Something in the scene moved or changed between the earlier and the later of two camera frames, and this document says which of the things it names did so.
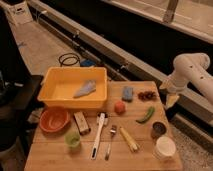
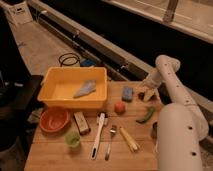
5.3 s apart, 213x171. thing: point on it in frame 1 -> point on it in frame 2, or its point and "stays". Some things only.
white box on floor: (19, 13) stays
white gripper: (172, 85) -> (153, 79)
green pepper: (148, 116) stays
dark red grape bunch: (146, 95) stays
